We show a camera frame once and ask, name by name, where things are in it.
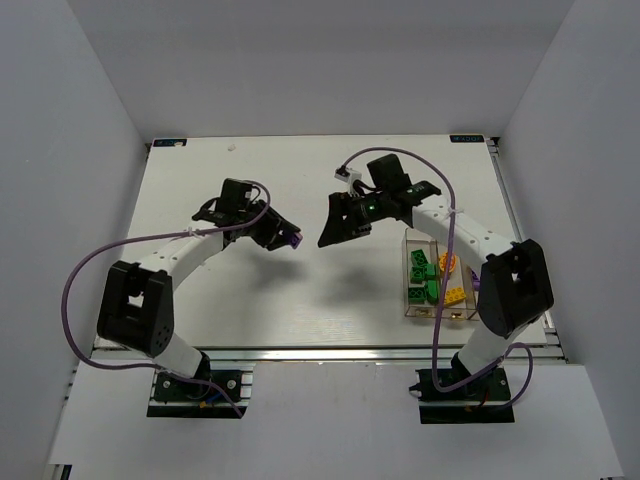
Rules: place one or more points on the middle clear container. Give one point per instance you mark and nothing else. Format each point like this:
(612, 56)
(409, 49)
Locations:
(461, 278)

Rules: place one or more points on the left blue table label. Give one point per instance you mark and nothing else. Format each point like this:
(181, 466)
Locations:
(169, 142)

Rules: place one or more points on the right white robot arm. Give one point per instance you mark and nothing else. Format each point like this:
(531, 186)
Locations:
(514, 284)

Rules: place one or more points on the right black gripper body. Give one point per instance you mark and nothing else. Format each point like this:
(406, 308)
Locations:
(347, 215)

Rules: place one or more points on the left clear container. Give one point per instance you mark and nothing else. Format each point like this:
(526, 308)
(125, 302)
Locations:
(414, 240)

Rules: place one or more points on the right blue table label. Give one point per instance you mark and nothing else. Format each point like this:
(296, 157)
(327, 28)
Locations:
(466, 138)

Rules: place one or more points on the blue table label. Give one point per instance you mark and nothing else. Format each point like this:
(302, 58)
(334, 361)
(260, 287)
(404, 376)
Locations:
(169, 142)
(466, 138)

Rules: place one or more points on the yellow lego brick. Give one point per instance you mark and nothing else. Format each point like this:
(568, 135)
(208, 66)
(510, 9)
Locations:
(454, 296)

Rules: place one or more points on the green lego brick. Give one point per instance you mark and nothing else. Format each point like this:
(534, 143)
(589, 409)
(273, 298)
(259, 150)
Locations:
(417, 275)
(416, 295)
(418, 258)

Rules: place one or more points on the purple lego brick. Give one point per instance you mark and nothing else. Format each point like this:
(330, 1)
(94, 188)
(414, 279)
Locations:
(475, 281)
(295, 240)

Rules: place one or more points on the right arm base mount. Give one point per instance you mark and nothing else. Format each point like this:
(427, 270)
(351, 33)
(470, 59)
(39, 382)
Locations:
(480, 402)

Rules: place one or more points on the orange oval lego piece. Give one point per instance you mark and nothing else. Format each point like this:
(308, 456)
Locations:
(447, 265)

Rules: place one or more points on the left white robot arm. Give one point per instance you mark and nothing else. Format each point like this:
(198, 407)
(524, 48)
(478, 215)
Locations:
(137, 308)

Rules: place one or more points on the aluminium table rail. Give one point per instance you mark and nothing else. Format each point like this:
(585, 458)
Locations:
(544, 353)

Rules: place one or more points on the clear container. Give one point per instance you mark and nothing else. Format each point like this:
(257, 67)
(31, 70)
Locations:
(414, 240)
(461, 278)

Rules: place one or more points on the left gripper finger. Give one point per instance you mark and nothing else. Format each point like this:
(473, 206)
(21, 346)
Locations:
(281, 228)
(279, 240)

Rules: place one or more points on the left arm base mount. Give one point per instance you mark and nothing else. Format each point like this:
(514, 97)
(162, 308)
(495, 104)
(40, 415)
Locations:
(170, 398)

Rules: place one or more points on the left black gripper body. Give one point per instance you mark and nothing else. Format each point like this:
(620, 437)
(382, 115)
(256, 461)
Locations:
(270, 228)

